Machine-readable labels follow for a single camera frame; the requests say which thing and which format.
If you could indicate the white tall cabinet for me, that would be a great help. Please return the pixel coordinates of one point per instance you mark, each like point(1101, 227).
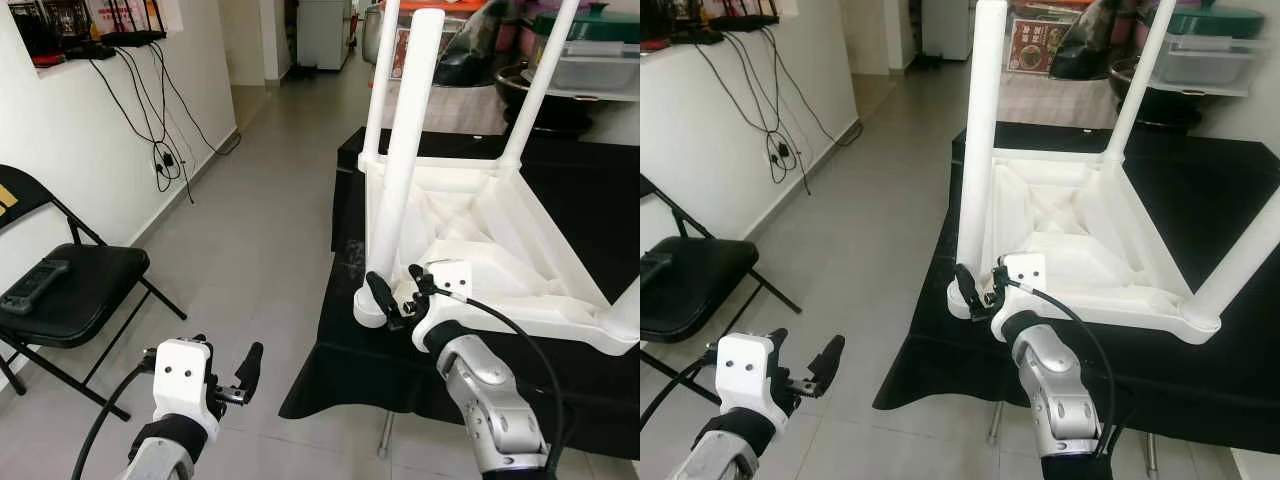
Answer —
point(947, 28)
point(325, 30)

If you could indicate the black round basin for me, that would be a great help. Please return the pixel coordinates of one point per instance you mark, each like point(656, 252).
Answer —
point(545, 105)
point(1160, 100)

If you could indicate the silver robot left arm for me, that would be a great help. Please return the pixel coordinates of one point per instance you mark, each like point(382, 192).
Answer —
point(720, 450)
point(165, 450)

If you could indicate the red printed box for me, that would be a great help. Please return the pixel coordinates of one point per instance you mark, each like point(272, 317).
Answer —
point(400, 50)
point(1038, 45)

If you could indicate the black wifi router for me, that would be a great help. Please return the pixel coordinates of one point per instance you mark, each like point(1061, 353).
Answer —
point(130, 38)
point(745, 22)

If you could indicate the narrow yellow foam patch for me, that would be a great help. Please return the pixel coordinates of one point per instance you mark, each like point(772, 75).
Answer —
point(8, 200)

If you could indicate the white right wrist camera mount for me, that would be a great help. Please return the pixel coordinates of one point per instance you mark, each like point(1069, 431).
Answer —
point(1022, 270)
point(450, 275)

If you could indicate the dark bag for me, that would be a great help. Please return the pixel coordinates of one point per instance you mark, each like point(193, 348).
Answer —
point(480, 45)
point(1095, 40)

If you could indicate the black handheld controller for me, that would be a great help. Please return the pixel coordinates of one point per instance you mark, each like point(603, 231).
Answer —
point(32, 285)

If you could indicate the grey plastic storage box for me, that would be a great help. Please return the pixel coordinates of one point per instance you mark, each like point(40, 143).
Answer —
point(1210, 45)
point(600, 50)

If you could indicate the black tablecloth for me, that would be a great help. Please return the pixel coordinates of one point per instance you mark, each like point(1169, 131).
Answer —
point(340, 370)
point(930, 370)

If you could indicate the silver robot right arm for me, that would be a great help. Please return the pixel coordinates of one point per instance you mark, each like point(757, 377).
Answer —
point(490, 400)
point(1065, 390)

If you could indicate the white plastic children table top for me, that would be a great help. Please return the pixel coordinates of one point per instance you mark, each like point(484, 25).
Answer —
point(1100, 260)
point(520, 250)

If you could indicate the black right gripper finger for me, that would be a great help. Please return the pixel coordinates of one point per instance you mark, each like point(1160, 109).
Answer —
point(420, 280)
point(383, 298)
point(1000, 278)
point(968, 290)

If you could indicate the black folding chair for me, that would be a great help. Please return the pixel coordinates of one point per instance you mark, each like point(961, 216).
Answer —
point(700, 280)
point(80, 290)

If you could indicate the orange plastic rack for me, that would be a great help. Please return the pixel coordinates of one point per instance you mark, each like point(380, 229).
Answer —
point(450, 5)
point(1055, 4)

